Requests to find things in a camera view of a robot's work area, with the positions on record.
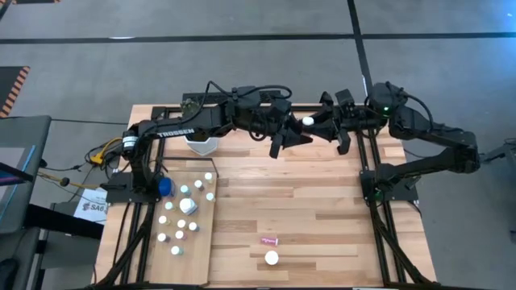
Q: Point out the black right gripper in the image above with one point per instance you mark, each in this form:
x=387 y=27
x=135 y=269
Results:
x=354 y=118

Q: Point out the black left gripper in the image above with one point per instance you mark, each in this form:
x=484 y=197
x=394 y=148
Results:
x=278 y=121

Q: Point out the blue translucent pill bottle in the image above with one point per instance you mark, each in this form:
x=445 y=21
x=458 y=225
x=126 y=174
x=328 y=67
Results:
x=185 y=188

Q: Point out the large orange pill bottle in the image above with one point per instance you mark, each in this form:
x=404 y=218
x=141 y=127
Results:
x=271 y=258

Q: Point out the blue TUMS bottle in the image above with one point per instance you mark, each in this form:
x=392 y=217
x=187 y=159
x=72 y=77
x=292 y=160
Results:
x=165 y=186

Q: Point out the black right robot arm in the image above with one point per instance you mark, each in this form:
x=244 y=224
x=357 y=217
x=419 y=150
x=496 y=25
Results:
x=443 y=135

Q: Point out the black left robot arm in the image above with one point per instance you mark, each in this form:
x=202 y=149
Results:
x=177 y=133

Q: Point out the wooden shelf board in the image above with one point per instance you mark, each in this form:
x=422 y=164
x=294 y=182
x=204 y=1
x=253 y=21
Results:
x=193 y=266

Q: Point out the green cactus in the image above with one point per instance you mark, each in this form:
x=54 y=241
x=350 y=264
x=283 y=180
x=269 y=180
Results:
x=189 y=105

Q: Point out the black floor vent grille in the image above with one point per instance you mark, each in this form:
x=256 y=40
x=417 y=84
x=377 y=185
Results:
x=189 y=96

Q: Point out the black tripod leg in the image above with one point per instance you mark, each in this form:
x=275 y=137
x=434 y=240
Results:
x=500 y=153

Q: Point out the white printed paper sheet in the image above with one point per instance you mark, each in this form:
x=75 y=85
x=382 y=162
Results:
x=90 y=207

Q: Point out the grey cart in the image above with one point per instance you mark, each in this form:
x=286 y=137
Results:
x=20 y=177

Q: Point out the black orange striped floor mat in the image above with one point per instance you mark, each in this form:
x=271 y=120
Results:
x=8 y=86

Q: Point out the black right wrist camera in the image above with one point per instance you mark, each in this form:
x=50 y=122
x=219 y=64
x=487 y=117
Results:
x=344 y=96

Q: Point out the black aluminium table frame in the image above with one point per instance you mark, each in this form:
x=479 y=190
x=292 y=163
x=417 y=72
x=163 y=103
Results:
x=379 y=225

